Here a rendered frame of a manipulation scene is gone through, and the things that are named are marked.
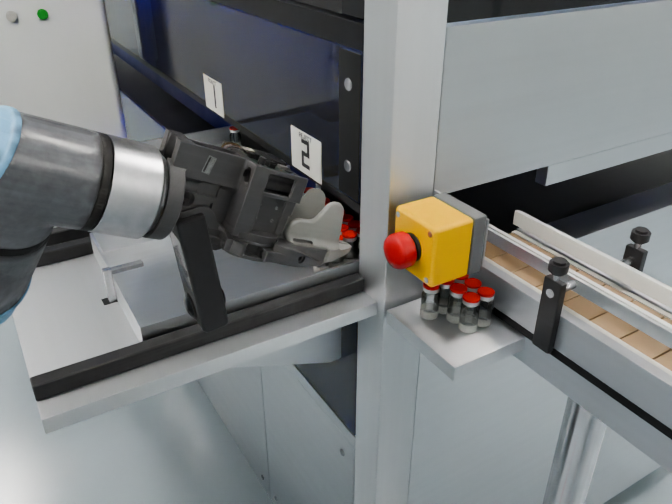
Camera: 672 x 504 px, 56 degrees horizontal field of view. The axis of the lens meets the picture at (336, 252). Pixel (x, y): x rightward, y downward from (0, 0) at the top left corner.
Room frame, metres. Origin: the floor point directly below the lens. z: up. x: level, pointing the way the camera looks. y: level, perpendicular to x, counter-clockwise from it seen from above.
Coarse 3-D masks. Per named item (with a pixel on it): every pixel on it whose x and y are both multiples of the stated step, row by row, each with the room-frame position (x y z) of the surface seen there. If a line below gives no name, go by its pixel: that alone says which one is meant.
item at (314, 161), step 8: (296, 128) 0.84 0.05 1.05; (296, 136) 0.84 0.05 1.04; (304, 136) 0.82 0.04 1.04; (296, 144) 0.84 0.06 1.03; (304, 144) 0.82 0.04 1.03; (312, 144) 0.80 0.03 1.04; (320, 144) 0.78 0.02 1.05; (296, 152) 0.84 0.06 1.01; (312, 152) 0.80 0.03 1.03; (320, 152) 0.78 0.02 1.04; (296, 160) 0.84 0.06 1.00; (304, 160) 0.82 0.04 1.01; (312, 160) 0.80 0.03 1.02; (320, 160) 0.78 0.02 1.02; (304, 168) 0.82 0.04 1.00; (312, 168) 0.80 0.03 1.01; (320, 168) 0.78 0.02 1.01; (312, 176) 0.80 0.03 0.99; (320, 176) 0.78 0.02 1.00
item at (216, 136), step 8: (216, 128) 1.24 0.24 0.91; (224, 128) 1.25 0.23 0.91; (192, 136) 1.22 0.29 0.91; (200, 136) 1.22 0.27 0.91; (208, 136) 1.23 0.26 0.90; (216, 136) 1.24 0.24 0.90; (224, 136) 1.25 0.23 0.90; (152, 144) 1.17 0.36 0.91; (160, 144) 1.18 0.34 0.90; (216, 144) 1.24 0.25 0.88
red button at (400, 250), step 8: (400, 232) 0.60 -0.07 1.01; (392, 240) 0.59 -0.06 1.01; (400, 240) 0.58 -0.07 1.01; (408, 240) 0.59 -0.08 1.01; (384, 248) 0.60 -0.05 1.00; (392, 248) 0.58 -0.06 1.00; (400, 248) 0.58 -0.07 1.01; (408, 248) 0.58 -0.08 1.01; (392, 256) 0.58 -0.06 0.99; (400, 256) 0.58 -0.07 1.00; (408, 256) 0.58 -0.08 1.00; (416, 256) 0.58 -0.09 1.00; (392, 264) 0.58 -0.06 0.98; (400, 264) 0.58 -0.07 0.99; (408, 264) 0.58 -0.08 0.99
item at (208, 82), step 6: (204, 78) 1.14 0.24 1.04; (210, 78) 1.12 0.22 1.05; (204, 84) 1.14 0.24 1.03; (210, 84) 1.12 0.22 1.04; (216, 84) 1.09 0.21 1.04; (210, 90) 1.12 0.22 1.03; (216, 90) 1.09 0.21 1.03; (210, 96) 1.12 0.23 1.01; (216, 96) 1.10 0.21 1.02; (222, 96) 1.07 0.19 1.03; (210, 102) 1.13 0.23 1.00; (216, 102) 1.10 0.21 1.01; (222, 102) 1.07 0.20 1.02; (210, 108) 1.13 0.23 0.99; (216, 108) 1.10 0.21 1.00; (222, 108) 1.08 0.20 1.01; (222, 114) 1.08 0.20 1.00
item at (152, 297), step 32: (96, 256) 0.77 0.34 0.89; (128, 256) 0.78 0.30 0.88; (160, 256) 0.78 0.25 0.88; (224, 256) 0.78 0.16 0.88; (128, 288) 0.69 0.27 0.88; (160, 288) 0.69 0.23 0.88; (224, 288) 0.69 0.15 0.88; (256, 288) 0.69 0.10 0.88; (288, 288) 0.66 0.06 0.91; (128, 320) 0.62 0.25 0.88; (160, 320) 0.58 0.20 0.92; (192, 320) 0.59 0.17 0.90
